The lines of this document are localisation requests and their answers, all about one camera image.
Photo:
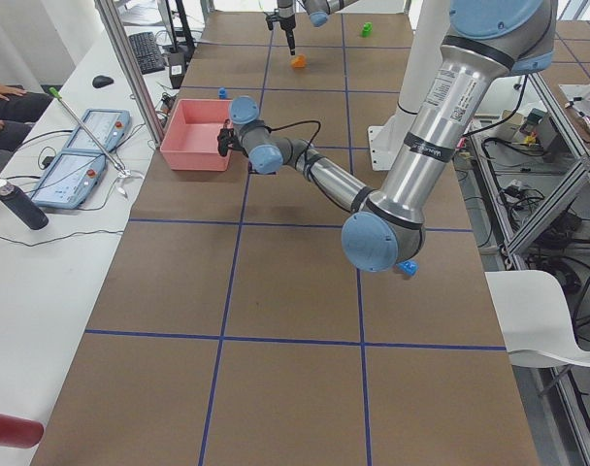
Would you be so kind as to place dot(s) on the orange toy block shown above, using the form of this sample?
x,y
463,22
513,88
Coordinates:
x,y
298,61

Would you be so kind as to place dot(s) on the aluminium frame post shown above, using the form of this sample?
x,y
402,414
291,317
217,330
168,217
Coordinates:
x,y
130,68

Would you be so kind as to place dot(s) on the metal grabber stick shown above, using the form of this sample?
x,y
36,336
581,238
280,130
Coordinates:
x,y
123,174

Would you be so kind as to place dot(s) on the white chair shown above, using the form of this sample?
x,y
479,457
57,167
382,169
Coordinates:
x,y
535,320

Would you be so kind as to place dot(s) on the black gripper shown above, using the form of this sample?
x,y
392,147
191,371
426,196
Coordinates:
x,y
225,141
286,19

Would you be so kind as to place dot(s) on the red bottle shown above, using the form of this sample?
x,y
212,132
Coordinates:
x,y
17,432

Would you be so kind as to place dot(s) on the person in beige shirt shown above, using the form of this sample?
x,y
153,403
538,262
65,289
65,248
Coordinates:
x,y
19,109

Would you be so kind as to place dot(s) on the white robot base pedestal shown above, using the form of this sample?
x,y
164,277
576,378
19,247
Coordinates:
x,y
424,62

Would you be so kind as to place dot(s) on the pink plastic box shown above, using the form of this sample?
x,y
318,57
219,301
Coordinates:
x,y
190,142

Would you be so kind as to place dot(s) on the green toy block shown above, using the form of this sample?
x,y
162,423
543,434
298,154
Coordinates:
x,y
366,30

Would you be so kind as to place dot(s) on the lower teach pendant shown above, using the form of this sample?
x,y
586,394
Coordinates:
x,y
69,180

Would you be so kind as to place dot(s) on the black computer mouse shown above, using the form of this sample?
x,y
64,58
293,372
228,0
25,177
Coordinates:
x,y
101,81

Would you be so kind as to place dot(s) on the black water bottle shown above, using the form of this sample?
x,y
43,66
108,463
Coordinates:
x,y
17,201

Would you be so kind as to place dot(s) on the teach pendant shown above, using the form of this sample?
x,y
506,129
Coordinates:
x,y
107,125
69,180

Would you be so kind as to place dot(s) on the black keyboard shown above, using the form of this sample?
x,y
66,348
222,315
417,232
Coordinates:
x,y
147,52

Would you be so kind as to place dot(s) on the long blue studded block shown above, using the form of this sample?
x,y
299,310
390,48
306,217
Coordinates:
x,y
408,268

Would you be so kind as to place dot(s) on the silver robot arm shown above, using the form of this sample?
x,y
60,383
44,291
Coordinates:
x,y
486,40
318,12

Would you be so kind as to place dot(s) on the upper teach pendant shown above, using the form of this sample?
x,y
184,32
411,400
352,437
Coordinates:
x,y
107,125

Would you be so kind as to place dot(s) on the black box with label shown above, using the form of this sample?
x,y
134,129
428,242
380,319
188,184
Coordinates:
x,y
177,69

